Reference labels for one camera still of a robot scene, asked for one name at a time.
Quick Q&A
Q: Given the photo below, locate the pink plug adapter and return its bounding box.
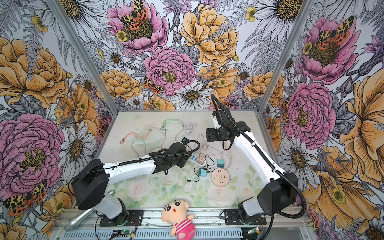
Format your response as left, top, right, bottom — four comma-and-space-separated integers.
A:
196, 156, 206, 166

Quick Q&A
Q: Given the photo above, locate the teal adapter with black cable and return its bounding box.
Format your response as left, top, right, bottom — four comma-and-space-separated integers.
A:
198, 168, 207, 177

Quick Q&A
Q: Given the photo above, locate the green charging cable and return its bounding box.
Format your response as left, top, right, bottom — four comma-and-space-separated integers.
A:
130, 118, 187, 151

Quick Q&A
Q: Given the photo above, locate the pink charging cable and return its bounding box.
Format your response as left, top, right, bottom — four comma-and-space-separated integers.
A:
119, 128, 167, 148

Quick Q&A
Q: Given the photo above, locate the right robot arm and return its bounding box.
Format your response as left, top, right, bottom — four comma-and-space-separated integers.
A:
206, 108, 307, 219

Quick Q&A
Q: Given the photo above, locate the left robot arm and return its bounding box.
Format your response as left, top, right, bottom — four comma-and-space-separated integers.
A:
71, 138, 201, 226

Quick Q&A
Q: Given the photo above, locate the white blue power strip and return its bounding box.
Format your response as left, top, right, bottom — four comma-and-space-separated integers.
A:
188, 154, 206, 168

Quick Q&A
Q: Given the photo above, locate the round pink socket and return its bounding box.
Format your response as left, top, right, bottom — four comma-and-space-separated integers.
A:
211, 168, 230, 188

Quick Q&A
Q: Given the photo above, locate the plush doll pink dress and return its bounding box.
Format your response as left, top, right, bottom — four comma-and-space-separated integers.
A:
161, 200, 196, 240

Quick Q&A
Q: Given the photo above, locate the silver microphone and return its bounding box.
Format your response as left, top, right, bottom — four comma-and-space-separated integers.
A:
63, 208, 95, 232

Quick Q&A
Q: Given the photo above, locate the pink socket cord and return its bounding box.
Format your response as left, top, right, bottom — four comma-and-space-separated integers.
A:
199, 134, 233, 172

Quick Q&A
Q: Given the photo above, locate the white coiled cable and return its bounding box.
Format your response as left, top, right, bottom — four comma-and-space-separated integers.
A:
179, 119, 199, 137

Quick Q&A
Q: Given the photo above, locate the teal adapter with white cable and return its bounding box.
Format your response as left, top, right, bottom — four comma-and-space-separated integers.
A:
217, 159, 225, 168

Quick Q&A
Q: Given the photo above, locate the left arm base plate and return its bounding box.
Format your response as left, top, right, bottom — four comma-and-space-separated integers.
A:
99, 210, 144, 227

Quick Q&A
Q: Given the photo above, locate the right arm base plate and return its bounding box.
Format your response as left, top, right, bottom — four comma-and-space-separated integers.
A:
223, 209, 267, 226

